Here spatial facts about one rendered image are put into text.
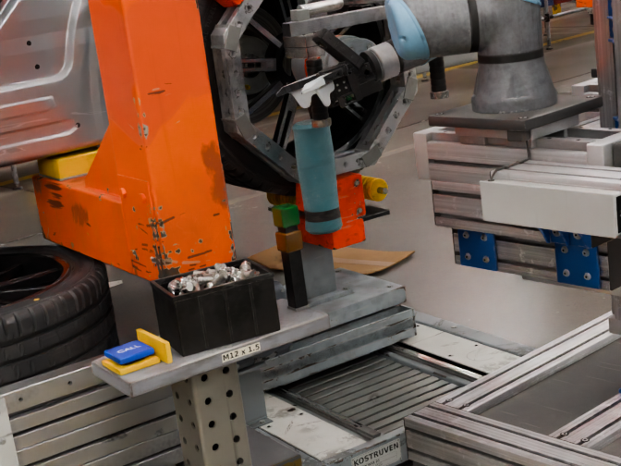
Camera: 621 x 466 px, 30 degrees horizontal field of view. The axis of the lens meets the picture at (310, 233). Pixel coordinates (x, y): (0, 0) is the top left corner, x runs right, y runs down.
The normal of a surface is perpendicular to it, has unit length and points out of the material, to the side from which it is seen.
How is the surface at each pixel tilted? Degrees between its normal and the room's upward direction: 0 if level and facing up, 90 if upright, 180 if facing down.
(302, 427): 0
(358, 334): 90
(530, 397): 0
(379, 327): 90
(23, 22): 90
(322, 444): 0
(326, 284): 90
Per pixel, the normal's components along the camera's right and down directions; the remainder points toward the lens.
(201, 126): 0.55, 0.15
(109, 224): -0.82, 0.25
